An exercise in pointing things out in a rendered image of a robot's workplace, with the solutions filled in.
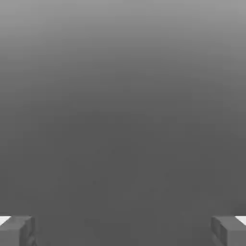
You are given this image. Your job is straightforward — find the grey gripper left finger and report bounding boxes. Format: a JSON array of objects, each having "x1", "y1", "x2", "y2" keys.
[{"x1": 0, "y1": 215, "x2": 37, "y2": 246}]

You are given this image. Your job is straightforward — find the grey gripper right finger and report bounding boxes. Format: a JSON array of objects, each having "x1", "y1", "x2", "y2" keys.
[{"x1": 210, "y1": 215, "x2": 246, "y2": 246}]

